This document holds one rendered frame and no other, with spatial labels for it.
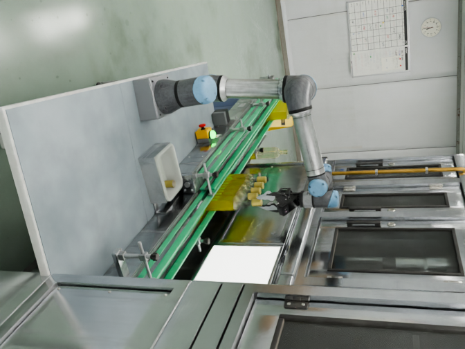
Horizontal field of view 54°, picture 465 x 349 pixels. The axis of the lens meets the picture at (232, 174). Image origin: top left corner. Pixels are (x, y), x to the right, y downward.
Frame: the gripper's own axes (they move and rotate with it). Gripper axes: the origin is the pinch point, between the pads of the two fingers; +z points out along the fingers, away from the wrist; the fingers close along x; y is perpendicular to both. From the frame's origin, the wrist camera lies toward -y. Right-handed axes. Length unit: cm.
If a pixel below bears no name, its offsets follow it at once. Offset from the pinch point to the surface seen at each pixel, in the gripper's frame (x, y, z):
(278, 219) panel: -12.6, 6.0, -5.8
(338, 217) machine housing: -15.5, 11.7, -33.3
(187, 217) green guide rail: 4.1, -19.7, 27.4
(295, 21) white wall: -1, 598, 90
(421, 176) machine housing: -17, 55, -71
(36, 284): 23, -90, 46
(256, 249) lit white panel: -12.1, -19.8, -1.5
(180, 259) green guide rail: -2.9, -40.5, 23.9
